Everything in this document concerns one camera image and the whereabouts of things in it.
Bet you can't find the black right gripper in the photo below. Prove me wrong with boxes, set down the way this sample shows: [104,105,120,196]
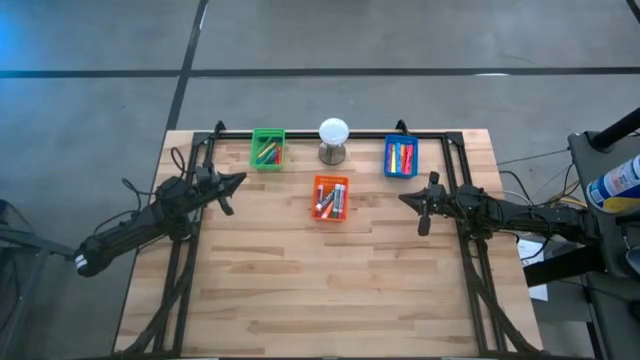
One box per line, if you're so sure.
[398,171,459,237]

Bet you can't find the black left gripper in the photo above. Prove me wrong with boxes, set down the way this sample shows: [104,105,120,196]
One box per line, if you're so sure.
[193,166,248,217]

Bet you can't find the blue plastic basket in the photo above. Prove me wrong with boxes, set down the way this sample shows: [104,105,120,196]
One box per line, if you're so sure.
[383,133,420,179]

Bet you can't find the green plastic basket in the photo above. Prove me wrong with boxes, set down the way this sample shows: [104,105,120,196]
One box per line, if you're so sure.
[249,127,287,172]

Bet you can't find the orange plastic basket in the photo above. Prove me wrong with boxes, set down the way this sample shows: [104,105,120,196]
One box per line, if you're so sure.
[311,174,350,223]

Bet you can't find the white light bulb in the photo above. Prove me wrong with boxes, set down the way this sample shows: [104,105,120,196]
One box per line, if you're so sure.
[318,117,351,166]

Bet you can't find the white paper sheet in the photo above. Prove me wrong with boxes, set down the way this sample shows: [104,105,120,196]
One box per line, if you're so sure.
[517,238,550,302]

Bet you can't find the black flat bar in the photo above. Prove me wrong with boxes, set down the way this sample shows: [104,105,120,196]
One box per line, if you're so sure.
[522,247,606,289]

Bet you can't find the grey side table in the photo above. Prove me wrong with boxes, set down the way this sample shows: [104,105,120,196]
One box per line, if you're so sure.
[567,130,640,360]

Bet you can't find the white blue spray can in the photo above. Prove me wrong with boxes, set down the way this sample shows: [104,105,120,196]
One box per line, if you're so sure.
[585,154,640,215]

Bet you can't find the black pole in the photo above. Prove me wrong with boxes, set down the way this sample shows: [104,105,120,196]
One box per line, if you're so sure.
[588,107,640,152]

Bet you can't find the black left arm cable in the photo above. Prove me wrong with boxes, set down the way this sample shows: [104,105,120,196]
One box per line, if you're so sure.
[92,147,191,236]

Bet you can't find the black aluminium table frame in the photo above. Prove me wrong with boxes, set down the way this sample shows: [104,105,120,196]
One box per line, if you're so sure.
[115,119,541,360]

